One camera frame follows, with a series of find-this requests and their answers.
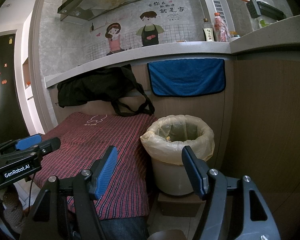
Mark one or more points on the grey trash bin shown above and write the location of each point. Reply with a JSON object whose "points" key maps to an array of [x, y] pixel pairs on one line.
{"points": [[170, 177]]}

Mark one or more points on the red plaid cloth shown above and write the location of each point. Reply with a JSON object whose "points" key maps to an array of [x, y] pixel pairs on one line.
{"points": [[90, 140]]}

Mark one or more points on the soy sauce bottle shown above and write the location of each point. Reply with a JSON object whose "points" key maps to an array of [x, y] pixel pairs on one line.
{"points": [[208, 33]]}

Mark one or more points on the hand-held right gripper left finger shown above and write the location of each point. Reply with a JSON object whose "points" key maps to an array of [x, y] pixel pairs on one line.
{"points": [[105, 175]]}

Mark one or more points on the cartoon couple wall sticker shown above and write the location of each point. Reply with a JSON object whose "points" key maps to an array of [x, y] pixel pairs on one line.
{"points": [[115, 37]]}

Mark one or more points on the red wrapped plastic bottle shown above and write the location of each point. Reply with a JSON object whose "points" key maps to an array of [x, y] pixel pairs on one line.
{"points": [[220, 27]]}

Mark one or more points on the grey counter ledge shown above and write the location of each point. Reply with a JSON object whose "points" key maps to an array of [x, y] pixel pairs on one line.
{"points": [[165, 48]]}

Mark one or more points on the person's leg in jeans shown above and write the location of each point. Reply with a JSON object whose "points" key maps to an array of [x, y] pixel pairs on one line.
{"points": [[125, 230]]}

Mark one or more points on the lined trash bin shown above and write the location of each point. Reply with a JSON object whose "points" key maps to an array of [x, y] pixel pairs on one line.
{"points": [[150, 135]]}

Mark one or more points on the black perforated utensil holder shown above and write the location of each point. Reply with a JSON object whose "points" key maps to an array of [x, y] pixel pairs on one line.
{"points": [[253, 8]]}

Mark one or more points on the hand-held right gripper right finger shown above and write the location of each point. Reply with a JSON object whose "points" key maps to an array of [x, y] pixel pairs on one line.
{"points": [[195, 172]]}

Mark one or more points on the black fabric bag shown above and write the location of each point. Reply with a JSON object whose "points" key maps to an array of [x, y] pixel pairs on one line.
{"points": [[95, 87]]}

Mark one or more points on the black wall rack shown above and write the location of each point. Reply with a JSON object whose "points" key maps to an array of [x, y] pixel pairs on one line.
{"points": [[272, 10]]}

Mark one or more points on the brown wooden box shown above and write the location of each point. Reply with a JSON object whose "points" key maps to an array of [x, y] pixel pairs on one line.
{"points": [[177, 206]]}

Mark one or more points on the glass range hood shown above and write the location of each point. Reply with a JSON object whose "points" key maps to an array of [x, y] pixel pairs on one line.
{"points": [[72, 12]]}

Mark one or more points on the blue towel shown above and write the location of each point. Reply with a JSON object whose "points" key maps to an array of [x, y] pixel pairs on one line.
{"points": [[187, 77]]}

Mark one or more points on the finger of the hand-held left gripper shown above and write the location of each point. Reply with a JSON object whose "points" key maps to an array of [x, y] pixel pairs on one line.
{"points": [[28, 142], [51, 144]]}

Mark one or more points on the black door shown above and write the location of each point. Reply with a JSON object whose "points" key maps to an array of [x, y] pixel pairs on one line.
{"points": [[5, 92]]}

